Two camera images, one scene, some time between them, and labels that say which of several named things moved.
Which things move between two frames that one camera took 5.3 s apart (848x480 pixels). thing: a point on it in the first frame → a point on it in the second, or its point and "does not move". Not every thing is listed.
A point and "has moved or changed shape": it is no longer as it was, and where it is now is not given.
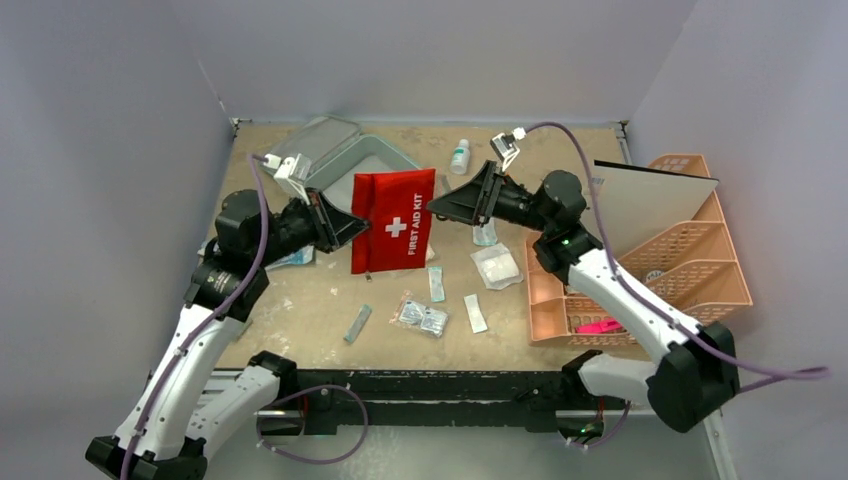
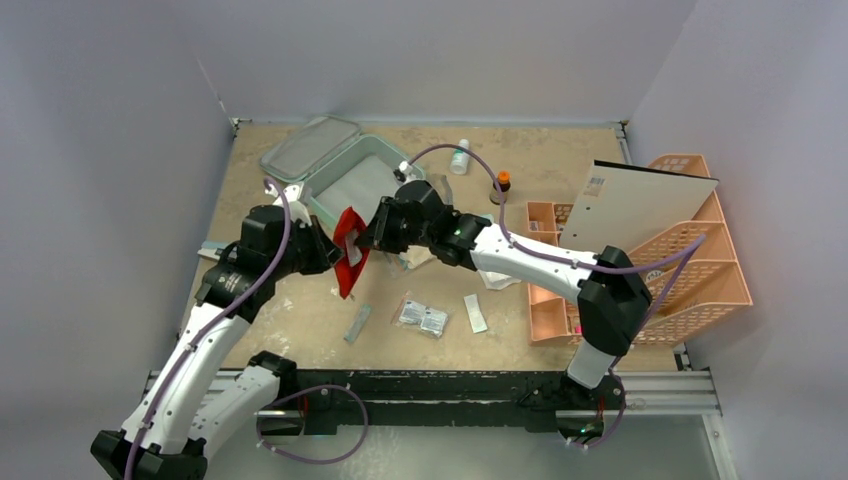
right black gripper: [493, 194] → [377, 225]
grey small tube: [358, 323] does not move
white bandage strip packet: [477, 321] does not move
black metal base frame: [334, 399] does not move
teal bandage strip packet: [436, 284] → [354, 254]
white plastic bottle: [460, 158] does not move
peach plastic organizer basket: [693, 266] does not move
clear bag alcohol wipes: [412, 313] does not move
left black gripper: [332, 226] → [325, 255]
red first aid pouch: [399, 233] has moved or changed shape
